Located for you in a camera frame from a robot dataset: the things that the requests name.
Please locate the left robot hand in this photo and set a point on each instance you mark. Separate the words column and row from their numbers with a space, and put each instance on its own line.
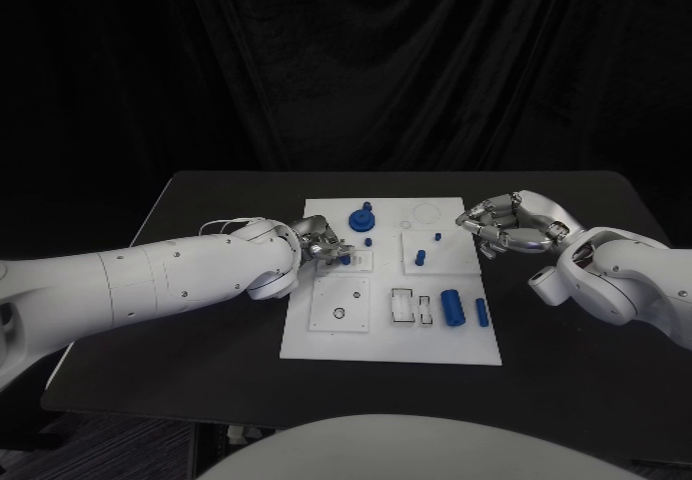
column 320, row 240

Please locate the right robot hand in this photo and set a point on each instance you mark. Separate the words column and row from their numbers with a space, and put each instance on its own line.
column 519, row 225

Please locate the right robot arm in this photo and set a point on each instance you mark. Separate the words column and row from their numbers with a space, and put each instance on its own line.
column 621, row 277

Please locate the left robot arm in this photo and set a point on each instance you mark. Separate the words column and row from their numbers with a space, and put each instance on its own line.
column 134, row 285

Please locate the white task board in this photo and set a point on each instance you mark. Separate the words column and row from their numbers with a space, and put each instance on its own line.
column 389, row 345

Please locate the blue gear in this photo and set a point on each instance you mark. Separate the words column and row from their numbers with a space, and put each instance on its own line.
column 360, row 219

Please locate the thin blue cylinder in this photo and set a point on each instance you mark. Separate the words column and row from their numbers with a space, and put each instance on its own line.
column 481, row 312

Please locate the thick blue cylinder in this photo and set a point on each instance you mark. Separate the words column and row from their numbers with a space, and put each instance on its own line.
column 452, row 308

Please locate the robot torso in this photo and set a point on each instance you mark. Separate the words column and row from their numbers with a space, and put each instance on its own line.
column 426, row 450

